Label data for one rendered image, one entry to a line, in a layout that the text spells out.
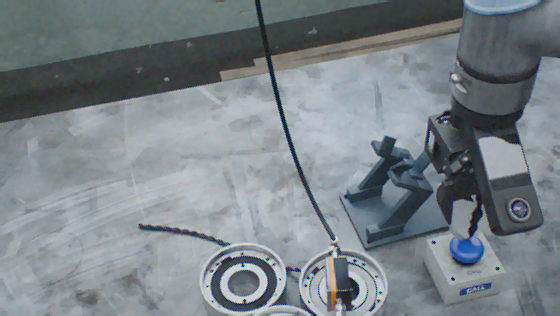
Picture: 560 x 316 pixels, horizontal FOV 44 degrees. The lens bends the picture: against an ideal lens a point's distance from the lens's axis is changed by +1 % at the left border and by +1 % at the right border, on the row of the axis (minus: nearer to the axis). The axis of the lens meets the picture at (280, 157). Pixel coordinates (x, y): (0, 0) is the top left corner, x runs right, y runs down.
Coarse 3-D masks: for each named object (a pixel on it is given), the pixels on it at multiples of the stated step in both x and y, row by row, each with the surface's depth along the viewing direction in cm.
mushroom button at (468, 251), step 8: (456, 240) 83; (464, 240) 83; (472, 240) 83; (456, 248) 82; (464, 248) 82; (472, 248) 82; (480, 248) 82; (456, 256) 82; (464, 256) 82; (472, 256) 81; (480, 256) 82
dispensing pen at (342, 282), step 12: (336, 240) 84; (336, 252) 84; (336, 264) 81; (336, 276) 80; (348, 276) 80; (336, 288) 79; (348, 288) 78; (336, 300) 79; (348, 300) 80; (336, 312) 78
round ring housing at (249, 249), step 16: (224, 256) 88; (256, 256) 87; (272, 256) 87; (208, 272) 86; (240, 272) 86; (256, 272) 86; (208, 288) 84; (224, 288) 84; (208, 304) 82; (272, 304) 81
